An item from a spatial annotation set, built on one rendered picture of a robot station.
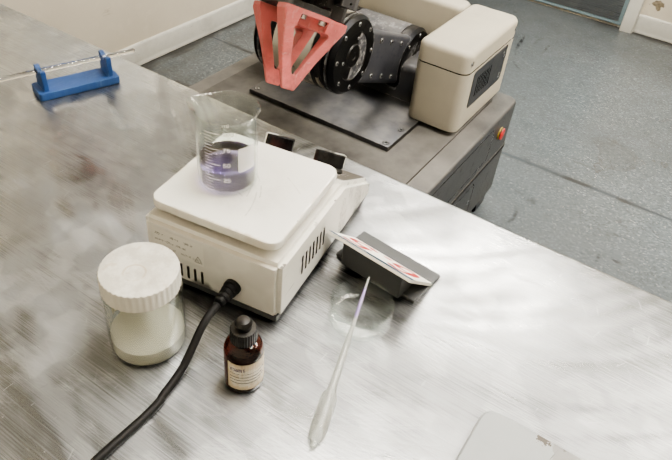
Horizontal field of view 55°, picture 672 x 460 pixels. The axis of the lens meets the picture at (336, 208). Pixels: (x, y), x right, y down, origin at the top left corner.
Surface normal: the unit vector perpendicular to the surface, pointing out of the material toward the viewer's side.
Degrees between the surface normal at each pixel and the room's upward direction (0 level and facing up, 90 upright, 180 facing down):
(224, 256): 90
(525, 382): 0
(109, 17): 90
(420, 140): 0
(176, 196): 0
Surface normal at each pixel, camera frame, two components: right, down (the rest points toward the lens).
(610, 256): 0.08, -0.77
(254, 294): -0.42, 0.55
